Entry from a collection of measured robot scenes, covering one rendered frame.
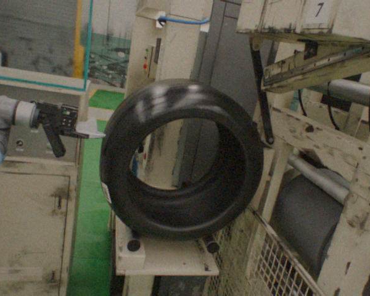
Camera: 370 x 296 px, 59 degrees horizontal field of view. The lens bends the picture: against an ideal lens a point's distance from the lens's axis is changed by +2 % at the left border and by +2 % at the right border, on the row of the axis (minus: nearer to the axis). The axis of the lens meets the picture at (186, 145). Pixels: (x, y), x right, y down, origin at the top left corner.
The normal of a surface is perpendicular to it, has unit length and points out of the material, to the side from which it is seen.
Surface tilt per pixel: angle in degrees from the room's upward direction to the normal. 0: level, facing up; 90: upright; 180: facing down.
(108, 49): 90
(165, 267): 0
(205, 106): 79
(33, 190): 90
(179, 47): 90
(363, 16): 90
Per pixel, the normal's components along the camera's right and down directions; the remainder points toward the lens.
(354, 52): -0.96, -0.11
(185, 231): 0.19, 0.50
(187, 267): 0.18, -0.94
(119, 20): 0.13, 0.32
